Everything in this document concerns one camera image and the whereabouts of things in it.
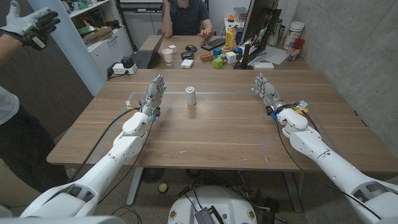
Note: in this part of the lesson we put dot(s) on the seated person dark shirt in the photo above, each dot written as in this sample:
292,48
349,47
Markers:
186,17

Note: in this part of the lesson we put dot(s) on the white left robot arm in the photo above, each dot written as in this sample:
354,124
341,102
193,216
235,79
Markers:
124,149

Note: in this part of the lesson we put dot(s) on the white paper cup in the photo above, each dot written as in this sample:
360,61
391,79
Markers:
168,56

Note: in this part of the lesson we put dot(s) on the black white teleoperation glove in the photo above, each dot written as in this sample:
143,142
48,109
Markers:
34,23

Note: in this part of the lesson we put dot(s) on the green cube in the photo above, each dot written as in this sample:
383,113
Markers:
217,63

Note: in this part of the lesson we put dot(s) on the colourful stacking rings toy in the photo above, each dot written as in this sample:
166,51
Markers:
226,48

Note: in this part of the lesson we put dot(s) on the orange brick block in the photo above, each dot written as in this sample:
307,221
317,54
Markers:
206,57

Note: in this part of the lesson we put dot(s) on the white cylindrical canister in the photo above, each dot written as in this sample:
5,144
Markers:
293,34

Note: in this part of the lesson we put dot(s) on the black power adapter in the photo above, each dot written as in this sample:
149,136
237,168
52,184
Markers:
127,62

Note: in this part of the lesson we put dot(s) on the black computer mouse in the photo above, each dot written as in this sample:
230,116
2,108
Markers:
191,48

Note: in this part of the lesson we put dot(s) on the white flat box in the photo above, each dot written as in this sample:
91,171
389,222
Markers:
263,65

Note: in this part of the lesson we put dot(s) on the standing person white shirt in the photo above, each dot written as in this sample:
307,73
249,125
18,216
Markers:
21,146

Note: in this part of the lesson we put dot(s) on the black monitor stand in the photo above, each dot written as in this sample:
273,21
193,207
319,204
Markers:
245,57

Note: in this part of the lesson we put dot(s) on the yellow mustard bottle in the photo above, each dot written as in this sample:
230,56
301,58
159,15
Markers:
230,39

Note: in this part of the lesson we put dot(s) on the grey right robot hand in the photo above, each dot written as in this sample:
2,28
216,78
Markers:
270,95

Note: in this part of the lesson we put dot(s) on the white shelf cabinet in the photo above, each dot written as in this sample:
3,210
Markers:
105,53

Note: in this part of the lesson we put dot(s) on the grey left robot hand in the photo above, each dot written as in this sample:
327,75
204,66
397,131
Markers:
154,96

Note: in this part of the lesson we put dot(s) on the white cube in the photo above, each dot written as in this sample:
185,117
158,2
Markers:
230,58

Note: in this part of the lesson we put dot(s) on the black computer monitor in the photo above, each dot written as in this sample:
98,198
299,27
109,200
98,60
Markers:
258,17

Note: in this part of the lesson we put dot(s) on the black module on torso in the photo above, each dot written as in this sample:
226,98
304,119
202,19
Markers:
206,216

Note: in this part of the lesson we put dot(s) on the black keyboard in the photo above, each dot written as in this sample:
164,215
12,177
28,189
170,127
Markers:
213,43

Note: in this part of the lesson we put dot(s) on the black stapler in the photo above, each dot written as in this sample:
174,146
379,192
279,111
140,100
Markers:
187,54

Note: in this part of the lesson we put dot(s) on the brown cardboard box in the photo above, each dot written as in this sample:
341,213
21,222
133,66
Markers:
98,35

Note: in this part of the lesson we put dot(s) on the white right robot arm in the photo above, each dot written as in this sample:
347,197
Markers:
311,143

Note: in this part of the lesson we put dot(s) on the colourful puzzle cube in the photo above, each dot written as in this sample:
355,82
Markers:
223,58

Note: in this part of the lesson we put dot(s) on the white paper sheet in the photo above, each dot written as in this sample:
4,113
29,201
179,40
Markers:
275,54

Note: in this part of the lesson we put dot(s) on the clear storage box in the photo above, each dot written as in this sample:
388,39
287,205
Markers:
240,14

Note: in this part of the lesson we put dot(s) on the yellow ball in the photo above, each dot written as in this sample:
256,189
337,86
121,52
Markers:
163,188

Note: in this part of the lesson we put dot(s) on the flat white box device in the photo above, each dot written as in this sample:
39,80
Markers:
187,63

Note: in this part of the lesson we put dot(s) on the small white box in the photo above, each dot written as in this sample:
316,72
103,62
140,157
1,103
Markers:
172,48

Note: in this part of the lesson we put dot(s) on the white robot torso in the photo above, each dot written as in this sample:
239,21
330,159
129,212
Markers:
230,202

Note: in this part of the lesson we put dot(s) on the grey table leg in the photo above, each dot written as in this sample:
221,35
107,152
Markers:
293,191
134,186

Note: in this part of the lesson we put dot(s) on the red snack bag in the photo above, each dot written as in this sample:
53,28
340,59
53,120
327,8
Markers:
294,49

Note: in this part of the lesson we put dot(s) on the white power strip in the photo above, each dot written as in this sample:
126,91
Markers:
119,69

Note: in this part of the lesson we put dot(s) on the blue cube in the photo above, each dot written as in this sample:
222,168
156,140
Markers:
217,52

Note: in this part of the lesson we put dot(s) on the black laptop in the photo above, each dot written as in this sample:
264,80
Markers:
144,57

